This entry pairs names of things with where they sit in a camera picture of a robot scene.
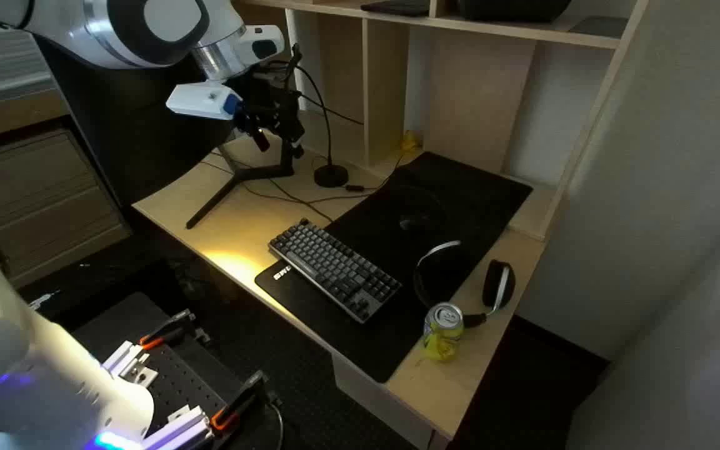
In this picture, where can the black perforated robot table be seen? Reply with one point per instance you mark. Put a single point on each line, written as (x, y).
(185, 376)

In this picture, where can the orange and black clamp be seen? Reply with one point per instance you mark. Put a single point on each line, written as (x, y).
(239, 403)
(164, 329)

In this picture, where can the flat black shelf item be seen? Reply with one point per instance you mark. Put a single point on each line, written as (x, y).
(398, 5)

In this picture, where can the grey striped bedding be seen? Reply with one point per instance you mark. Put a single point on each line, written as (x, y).
(0, 58)

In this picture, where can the black mechanical keyboard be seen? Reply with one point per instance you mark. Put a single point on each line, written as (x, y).
(335, 268)

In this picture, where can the light wooden shelf hutch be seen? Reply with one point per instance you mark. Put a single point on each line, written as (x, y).
(469, 90)

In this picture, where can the black monitor stand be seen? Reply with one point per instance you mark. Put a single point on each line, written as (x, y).
(225, 193)

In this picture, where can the black computer mouse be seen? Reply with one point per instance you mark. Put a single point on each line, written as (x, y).
(415, 224)

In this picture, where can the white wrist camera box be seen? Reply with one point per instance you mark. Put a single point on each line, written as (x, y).
(200, 101)

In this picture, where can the black gooseneck desk lamp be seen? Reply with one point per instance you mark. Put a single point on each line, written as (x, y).
(331, 175)

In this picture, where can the black desk mat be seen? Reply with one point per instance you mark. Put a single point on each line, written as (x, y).
(451, 201)

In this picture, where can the black curved monitor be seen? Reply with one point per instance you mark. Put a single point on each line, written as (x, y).
(126, 126)

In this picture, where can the yellow green soda can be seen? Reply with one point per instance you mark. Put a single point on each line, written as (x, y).
(444, 330)

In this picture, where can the black and silver headphones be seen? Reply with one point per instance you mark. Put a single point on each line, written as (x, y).
(499, 286)

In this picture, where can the bulky black bag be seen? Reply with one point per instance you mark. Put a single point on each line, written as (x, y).
(510, 9)

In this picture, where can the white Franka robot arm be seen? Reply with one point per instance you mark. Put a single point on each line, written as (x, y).
(126, 26)

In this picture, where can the silver aluminium profile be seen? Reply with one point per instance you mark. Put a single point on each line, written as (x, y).
(126, 360)
(178, 428)

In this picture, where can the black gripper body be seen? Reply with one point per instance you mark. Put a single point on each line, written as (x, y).
(274, 95)

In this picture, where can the small yellow object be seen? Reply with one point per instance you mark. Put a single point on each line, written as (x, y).
(410, 145)

